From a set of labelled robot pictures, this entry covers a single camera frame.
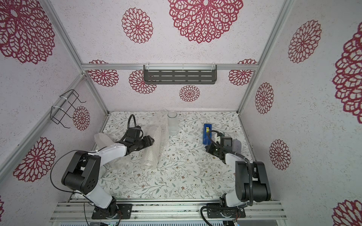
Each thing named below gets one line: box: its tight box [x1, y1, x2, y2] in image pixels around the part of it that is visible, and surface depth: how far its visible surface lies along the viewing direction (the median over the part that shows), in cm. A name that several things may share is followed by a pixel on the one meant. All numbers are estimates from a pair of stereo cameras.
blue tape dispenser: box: [202, 123, 213, 146], surface depth 102 cm
